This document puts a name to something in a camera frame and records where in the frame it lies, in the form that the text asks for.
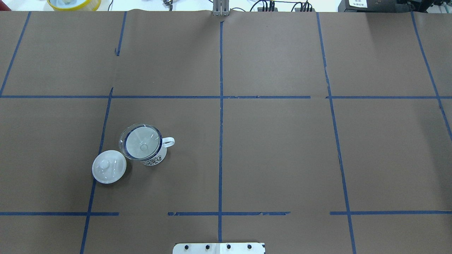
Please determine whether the white enamel lid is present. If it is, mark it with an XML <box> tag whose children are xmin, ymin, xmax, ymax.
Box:
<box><xmin>91</xmin><ymin>150</ymin><xmax>126</xmax><ymax>184</ymax></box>

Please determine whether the white enamel mug blue rim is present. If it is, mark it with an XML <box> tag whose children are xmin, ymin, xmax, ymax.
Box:
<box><xmin>139</xmin><ymin>137</ymin><xmax>176</xmax><ymax>166</ymax></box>

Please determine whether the black box device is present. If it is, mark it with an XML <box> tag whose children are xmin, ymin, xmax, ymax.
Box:
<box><xmin>338</xmin><ymin>0</ymin><xmax>411</xmax><ymax>13</ymax></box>

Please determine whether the yellow tape roll with bowl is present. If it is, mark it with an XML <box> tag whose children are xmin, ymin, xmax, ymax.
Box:
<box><xmin>46</xmin><ymin>0</ymin><xmax>102</xmax><ymax>11</ymax></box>

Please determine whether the grey metal frame post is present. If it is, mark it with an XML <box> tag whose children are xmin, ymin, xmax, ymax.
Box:
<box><xmin>211</xmin><ymin>0</ymin><xmax>230</xmax><ymax>16</ymax></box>

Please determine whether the white camera stand base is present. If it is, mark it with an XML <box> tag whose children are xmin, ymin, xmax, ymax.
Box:
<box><xmin>172</xmin><ymin>242</ymin><xmax>266</xmax><ymax>254</ymax></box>

